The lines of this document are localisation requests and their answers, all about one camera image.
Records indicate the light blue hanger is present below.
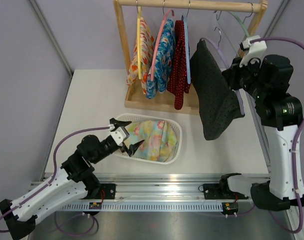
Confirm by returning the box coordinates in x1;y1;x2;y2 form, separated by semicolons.
181;1;191;85

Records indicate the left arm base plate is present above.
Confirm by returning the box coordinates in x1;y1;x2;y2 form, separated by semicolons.
83;183;116;200

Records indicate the pink hanger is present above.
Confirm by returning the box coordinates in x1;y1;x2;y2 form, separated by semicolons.
150;8;175;82

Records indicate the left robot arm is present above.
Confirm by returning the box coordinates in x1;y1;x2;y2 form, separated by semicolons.
0;118;144;240

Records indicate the red polka dot skirt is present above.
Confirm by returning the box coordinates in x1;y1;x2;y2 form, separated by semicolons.
167;20;190;110

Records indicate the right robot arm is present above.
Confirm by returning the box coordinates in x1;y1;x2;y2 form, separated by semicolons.
218;54;304;212

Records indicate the wooden clothes rack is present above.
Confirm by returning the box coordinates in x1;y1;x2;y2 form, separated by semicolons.
113;0;268;114

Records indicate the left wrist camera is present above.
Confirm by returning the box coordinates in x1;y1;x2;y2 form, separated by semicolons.
108;124;130;146

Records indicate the white perforated plastic basket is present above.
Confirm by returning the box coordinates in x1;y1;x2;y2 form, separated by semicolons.
116;113;182;165

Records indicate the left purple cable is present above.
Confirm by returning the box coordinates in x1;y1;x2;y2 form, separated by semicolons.
0;126;115;236

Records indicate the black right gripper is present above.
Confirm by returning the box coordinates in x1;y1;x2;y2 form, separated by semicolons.
223;54;268;101

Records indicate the pastel floral skirt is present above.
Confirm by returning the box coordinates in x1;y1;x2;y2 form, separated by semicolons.
125;120;178;162

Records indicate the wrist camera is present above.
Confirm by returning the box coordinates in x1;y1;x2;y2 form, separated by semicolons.
239;35;267;67
108;124;130;146

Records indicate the yellow hanger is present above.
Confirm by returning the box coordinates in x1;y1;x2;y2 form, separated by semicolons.
136;0;142;80

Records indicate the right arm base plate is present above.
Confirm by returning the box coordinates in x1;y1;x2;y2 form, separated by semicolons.
198;183;249;201

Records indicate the blue floral skirt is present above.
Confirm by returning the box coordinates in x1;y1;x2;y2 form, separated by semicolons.
146;18;176;99

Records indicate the orange yellow floral skirt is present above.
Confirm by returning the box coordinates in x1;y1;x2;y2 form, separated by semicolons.
126;17;155;95

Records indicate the dark grey dotted skirt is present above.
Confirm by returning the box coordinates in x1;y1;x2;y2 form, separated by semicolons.
190;40;245;141

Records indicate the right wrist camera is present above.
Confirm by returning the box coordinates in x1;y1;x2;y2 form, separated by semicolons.
239;35;267;67

